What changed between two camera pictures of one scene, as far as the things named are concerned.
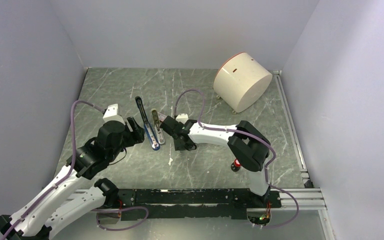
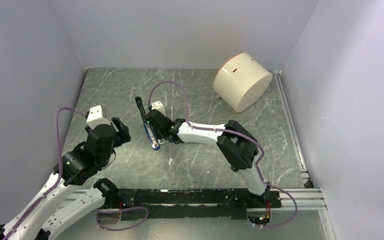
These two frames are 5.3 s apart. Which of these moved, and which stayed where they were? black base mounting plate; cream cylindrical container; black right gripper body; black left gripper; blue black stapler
Moved: black left gripper; black right gripper body
Stayed: cream cylindrical container; blue black stapler; black base mounting plate
